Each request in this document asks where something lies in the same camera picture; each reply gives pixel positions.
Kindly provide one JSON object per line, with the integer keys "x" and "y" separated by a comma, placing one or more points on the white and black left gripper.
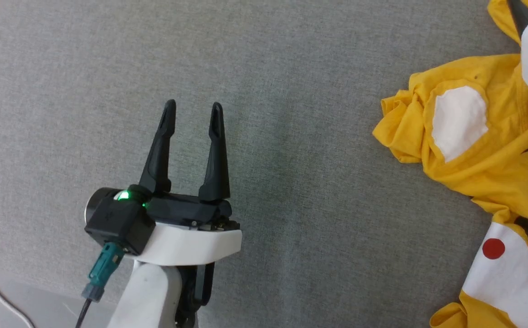
{"x": 191, "y": 241}

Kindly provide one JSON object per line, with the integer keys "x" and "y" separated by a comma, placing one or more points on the yellow t-shirt with white print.
{"x": 496, "y": 150}

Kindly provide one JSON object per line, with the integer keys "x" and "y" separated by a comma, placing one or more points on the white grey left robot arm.
{"x": 150, "y": 296}

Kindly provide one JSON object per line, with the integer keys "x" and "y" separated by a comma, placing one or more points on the black round left gripper motor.
{"x": 93, "y": 205}

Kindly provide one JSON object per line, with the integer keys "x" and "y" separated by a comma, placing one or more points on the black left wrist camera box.
{"x": 120, "y": 225}

